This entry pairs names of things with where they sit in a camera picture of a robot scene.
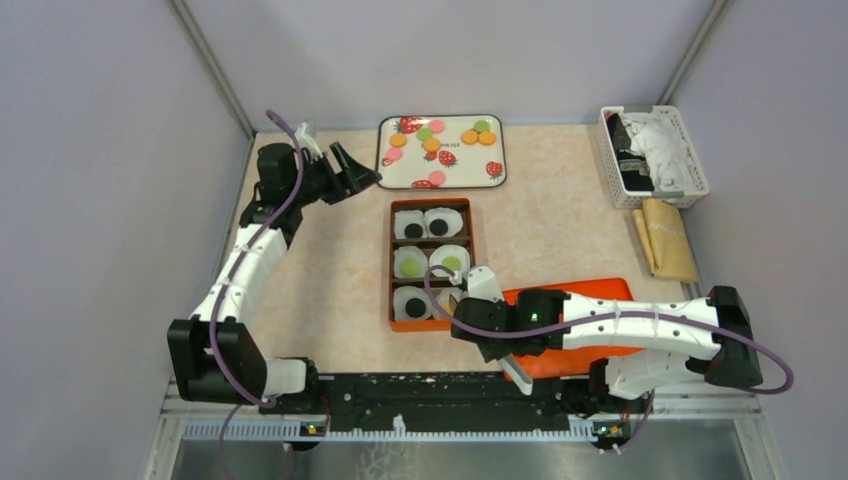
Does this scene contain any metal tongs white handle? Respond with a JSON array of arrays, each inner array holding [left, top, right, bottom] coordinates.
[[497, 354, 534, 396]]

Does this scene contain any white perforated plastic basket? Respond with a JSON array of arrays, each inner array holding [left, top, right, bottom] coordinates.
[[596, 105, 710, 209]]

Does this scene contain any white strawberry print tray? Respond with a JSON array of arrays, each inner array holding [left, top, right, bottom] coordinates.
[[376, 114, 507, 191]]

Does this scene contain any black item in basket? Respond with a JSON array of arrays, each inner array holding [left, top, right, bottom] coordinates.
[[606, 113, 655, 192]]

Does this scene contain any black sandwich cookie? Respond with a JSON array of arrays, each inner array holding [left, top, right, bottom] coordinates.
[[428, 218, 450, 237], [404, 298, 428, 318], [403, 223, 425, 239]]

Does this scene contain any green sandwich cookie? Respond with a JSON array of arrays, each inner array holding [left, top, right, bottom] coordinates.
[[416, 127, 433, 142], [399, 258, 425, 278], [441, 255, 463, 273]]

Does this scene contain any orange cookie tin box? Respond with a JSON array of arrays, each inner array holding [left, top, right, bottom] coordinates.
[[388, 198, 477, 333]]

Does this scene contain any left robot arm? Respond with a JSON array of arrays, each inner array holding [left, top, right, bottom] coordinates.
[[167, 125, 382, 414]]

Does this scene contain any yellow folded cloth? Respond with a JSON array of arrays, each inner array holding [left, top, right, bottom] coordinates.
[[632, 198, 697, 284]]

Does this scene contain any white cloth in basket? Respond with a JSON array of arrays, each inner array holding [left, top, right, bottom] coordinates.
[[620, 112, 696, 191]]

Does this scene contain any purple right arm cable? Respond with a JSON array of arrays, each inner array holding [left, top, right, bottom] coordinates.
[[423, 264, 795, 455]]

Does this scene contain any orange tin lid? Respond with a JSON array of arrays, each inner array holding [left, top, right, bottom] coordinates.
[[515, 278, 641, 380]]

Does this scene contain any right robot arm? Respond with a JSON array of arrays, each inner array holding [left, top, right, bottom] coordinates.
[[390, 207, 763, 412]]

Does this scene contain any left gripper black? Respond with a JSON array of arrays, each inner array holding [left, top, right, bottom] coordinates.
[[287, 141, 380, 207]]

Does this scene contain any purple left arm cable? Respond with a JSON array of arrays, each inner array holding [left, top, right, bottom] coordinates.
[[208, 109, 306, 480]]

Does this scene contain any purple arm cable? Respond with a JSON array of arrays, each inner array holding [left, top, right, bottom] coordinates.
[[423, 264, 795, 455], [208, 109, 306, 480]]

